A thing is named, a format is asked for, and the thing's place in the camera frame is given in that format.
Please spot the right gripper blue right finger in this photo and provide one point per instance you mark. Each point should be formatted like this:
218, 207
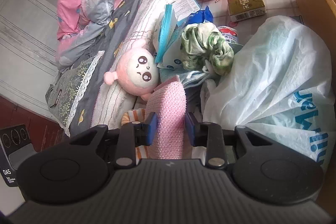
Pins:
196, 131

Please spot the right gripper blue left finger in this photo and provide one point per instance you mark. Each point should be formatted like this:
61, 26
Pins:
144, 132

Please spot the pink knitted cloth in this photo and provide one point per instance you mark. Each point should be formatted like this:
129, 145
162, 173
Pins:
169, 103

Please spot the orange striped cloth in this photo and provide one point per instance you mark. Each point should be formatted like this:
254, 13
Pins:
134, 117

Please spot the light blue towel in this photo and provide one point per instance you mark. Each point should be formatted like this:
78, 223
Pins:
189, 79

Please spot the pink round plush toy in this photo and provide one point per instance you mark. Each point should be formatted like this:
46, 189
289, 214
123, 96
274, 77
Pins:
136, 71

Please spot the green white scrunched cloth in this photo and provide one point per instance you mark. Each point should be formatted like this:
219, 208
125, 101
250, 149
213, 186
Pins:
203, 43

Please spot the grey floral pillow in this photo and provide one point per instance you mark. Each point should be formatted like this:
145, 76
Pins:
64, 95

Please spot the white plastic shopping bag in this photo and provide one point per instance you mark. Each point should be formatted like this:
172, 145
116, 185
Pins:
280, 86

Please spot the grey patterned bed sheet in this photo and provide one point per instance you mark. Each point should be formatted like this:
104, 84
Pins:
100, 103

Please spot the red white small can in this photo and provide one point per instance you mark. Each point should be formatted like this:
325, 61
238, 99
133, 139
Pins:
230, 34

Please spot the blue white tissue pack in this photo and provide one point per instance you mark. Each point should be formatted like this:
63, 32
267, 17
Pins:
167, 41

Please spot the dark blue plastic packet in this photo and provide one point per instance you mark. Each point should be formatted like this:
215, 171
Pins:
201, 16

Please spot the white label flat package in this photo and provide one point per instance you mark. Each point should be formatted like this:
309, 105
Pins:
183, 8

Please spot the black device with dials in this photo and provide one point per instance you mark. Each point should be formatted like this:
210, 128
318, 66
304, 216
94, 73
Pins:
16, 147

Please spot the olive green small box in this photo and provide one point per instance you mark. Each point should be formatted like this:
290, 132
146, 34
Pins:
245, 9

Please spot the white cabinet door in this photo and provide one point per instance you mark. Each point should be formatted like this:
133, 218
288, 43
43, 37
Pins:
28, 47

